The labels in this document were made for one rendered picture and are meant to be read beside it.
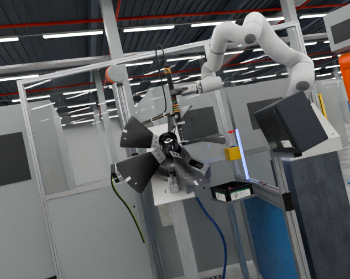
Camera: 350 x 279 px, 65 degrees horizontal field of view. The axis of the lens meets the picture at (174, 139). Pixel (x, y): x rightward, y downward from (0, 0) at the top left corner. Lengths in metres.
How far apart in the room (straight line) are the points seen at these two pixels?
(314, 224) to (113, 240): 1.62
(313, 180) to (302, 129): 0.85
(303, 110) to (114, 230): 1.99
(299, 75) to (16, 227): 3.17
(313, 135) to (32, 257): 3.24
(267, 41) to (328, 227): 1.13
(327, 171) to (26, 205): 3.01
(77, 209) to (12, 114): 1.52
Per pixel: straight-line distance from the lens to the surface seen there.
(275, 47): 1.59
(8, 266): 3.75
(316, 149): 1.87
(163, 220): 2.08
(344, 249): 2.02
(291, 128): 1.02
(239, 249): 1.78
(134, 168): 1.66
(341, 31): 5.46
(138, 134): 1.84
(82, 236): 2.69
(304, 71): 1.64
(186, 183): 1.52
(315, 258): 1.95
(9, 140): 3.62
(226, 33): 1.57
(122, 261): 2.68
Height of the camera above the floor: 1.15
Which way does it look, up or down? 2 degrees up
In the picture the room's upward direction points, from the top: 13 degrees counter-clockwise
